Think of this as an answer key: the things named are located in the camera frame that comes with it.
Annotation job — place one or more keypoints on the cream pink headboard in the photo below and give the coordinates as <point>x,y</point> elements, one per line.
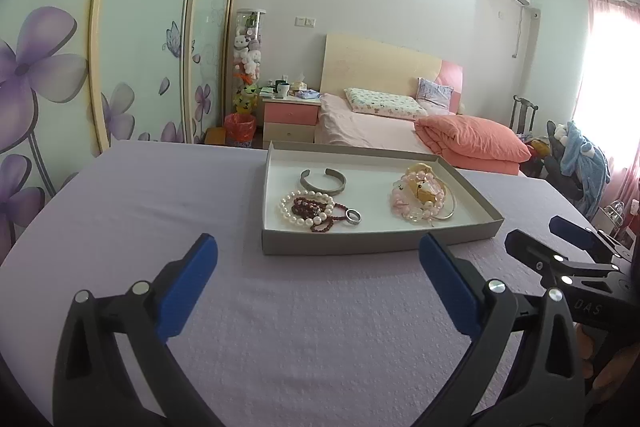
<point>351,61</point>

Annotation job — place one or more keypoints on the blue patterned pillow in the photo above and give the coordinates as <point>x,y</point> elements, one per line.
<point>433,92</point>

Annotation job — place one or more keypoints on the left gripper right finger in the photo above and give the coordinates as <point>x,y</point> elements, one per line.
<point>544,386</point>

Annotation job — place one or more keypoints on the white mug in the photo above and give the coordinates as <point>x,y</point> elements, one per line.
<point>282,90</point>

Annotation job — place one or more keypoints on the folded coral duvet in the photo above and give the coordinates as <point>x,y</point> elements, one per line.
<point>473,143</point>

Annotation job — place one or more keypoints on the purple bed cover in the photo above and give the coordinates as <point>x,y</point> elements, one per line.
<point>273,341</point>

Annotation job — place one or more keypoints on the pink bed sheet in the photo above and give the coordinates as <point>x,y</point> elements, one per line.
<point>338,124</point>

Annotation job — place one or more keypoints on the wardrobe with flower print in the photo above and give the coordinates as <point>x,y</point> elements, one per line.
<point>79,76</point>

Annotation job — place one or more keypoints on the blue plush robe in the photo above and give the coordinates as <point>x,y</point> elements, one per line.
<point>583,158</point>

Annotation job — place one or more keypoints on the clear tube of plush toys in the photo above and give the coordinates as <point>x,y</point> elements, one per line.
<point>246,49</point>

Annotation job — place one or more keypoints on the floral white pillow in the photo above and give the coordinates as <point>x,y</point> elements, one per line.
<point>383,104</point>

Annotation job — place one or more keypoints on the small wooden stool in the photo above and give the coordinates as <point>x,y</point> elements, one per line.
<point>215,136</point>

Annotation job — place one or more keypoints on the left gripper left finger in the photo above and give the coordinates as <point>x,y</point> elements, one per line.
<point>91,384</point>

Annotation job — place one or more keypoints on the green yellow plush toy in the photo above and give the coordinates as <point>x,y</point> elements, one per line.
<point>245,99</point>

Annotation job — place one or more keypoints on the wall switch plate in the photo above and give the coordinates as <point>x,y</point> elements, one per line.
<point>305,22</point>

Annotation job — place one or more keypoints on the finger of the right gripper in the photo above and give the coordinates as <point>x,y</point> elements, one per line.
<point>530,254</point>
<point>601,247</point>

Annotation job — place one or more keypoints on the dark wooden chair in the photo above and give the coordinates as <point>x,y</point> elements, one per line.
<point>523,115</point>

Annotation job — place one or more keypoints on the red trash bin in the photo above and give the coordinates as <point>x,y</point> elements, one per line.
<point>240,129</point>

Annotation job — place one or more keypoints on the thin silver bangle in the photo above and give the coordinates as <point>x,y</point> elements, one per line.
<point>444,207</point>

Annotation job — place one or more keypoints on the grey shallow jewelry tray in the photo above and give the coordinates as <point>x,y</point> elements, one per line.
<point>369,177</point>

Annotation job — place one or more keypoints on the pink white nightstand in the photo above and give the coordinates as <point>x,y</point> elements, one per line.
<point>289,120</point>

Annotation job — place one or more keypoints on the pink curtain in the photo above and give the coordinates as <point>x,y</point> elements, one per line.
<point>606,110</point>

